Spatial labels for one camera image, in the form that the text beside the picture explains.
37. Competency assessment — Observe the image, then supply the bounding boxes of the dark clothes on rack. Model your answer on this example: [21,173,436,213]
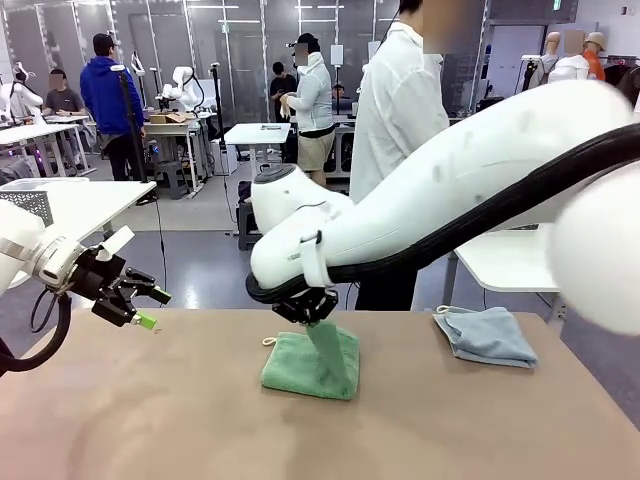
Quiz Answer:
[602,54,640,109]

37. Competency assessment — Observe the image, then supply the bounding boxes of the black tripod pole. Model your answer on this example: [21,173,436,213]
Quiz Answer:
[110,63,151,184]

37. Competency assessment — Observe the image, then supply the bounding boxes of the black camera tripod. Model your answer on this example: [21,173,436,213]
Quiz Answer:
[514,54,544,95]

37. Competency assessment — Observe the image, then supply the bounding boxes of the grey plastic step stool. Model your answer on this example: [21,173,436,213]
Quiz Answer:
[237,199,265,251]
[152,160,191,200]

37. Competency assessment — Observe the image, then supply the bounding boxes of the blue-grey terry towel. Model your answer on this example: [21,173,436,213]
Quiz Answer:
[432,304,540,370]

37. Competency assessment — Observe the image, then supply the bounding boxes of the person in black shirt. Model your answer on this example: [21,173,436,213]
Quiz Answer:
[269,61,299,109]

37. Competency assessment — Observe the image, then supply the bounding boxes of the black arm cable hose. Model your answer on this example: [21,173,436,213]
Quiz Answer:
[0,288,74,374]
[244,122,640,304]

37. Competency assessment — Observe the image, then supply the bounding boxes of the white side table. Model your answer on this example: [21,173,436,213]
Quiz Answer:
[0,179,159,242]
[452,222,566,321]

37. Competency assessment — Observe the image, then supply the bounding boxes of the mannequin white top orange trousers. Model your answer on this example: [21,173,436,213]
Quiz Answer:
[547,29,591,85]

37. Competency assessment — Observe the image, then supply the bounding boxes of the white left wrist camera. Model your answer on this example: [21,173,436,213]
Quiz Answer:
[94,224,136,262]

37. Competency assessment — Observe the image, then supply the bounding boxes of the mannequin with grey vest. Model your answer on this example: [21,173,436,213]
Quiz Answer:
[537,31,562,86]

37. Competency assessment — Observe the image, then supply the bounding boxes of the person in white jacket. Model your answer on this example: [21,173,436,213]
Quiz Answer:
[281,32,337,189]

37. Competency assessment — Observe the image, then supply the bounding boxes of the white workbench tables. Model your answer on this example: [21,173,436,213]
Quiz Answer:
[0,114,96,179]

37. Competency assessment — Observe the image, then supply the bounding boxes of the mannequin orange shirt beige cap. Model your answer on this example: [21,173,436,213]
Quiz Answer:
[582,31,607,82]

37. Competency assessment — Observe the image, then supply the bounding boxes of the white standing desk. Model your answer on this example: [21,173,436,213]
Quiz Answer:
[223,122,292,177]

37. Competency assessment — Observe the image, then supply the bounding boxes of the grey lattice plastic basket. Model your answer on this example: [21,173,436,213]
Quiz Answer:
[0,189,55,227]

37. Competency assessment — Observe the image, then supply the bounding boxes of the man in blue hoodie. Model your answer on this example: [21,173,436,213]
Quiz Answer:
[79,32,147,182]

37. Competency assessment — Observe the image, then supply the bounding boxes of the green terry towel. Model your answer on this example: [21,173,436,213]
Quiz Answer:
[259,322,361,401]

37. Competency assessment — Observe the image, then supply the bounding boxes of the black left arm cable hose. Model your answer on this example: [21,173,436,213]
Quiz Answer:
[0,288,74,374]

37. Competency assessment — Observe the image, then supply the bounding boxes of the person in white shirt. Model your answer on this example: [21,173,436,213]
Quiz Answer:
[348,0,451,311]

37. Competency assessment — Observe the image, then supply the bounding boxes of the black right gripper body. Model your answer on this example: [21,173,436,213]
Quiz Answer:
[286,287,332,310]

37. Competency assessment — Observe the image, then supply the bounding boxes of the seated person in grey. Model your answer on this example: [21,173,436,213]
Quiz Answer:
[42,68,89,117]

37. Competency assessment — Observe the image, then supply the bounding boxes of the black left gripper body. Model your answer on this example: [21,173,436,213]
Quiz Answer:
[67,247,139,329]

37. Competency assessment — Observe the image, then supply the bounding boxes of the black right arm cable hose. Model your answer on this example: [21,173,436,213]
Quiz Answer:
[244,122,640,304]

